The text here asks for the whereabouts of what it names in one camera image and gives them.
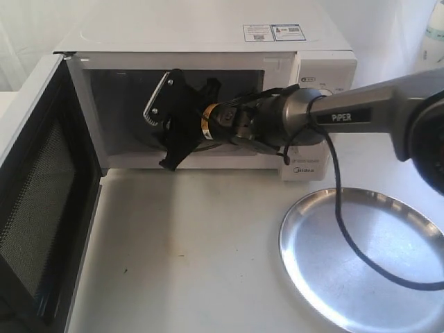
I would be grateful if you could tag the upper white control knob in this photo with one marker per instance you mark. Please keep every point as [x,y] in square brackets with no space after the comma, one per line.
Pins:
[327,92]

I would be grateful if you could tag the white printed paper label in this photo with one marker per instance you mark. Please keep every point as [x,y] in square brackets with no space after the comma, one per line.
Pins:
[273,33]

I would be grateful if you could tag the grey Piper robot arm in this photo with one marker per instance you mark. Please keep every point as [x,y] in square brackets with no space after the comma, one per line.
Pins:
[409,109]

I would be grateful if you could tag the round stainless steel tray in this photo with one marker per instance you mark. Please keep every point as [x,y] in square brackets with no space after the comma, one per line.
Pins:
[333,266]

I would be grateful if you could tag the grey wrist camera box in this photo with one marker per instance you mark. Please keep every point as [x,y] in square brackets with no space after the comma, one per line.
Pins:
[159,104]

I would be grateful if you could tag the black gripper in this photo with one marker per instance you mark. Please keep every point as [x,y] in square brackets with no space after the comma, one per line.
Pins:
[182,133]

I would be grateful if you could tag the white patterned bottle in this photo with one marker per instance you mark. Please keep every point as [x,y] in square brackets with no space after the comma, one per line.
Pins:
[430,55]

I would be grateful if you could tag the white microwave oven body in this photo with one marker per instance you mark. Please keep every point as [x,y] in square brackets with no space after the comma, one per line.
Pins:
[119,51]

